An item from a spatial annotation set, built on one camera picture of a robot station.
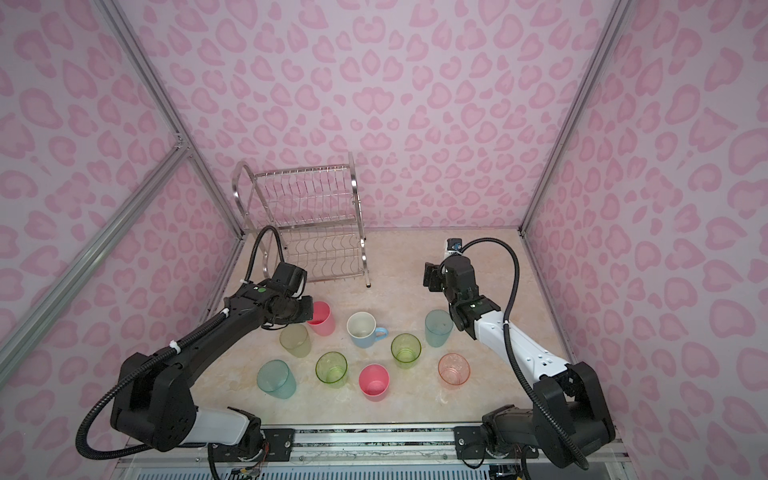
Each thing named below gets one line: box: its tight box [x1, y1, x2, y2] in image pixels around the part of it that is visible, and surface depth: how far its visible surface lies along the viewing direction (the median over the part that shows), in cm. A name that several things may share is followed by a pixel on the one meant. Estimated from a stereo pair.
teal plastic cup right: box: [425, 309, 454, 348], surface depth 89 cm
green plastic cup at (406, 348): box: [390, 332, 422, 369], surface depth 86 cm
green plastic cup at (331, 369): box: [315, 351, 348, 389], surface depth 82 cm
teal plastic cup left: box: [256, 359, 297, 399], surface depth 77 cm
